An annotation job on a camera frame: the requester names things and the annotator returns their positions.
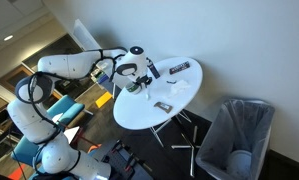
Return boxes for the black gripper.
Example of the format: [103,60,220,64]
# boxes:
[135,75,153,87]

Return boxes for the white plastic spoon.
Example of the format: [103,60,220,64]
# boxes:
[145,85,152,101]

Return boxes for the white cup in bin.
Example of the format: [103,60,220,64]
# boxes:
[227,149,253,179]

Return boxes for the white mug with green band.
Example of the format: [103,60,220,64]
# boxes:
[125,81,142,96]

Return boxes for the brown snack bar wrapper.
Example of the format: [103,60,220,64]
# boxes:
[153,101,174,114]

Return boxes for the dark M&M's candy packet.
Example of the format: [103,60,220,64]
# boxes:
[169,61,191,75]

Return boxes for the teal upholstered chair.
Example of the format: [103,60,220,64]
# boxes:
[10,94,86,168]

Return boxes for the black robot cart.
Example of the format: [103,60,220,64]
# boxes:
[101,139,154,180]

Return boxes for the white paper sheet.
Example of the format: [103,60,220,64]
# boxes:
[64,126,81,145]
[51,112,64,124]

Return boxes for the metal table legs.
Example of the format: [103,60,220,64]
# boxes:
[150,109,202,178]

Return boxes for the grey trash bin with liner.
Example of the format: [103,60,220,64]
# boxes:
[195,97,276,180]

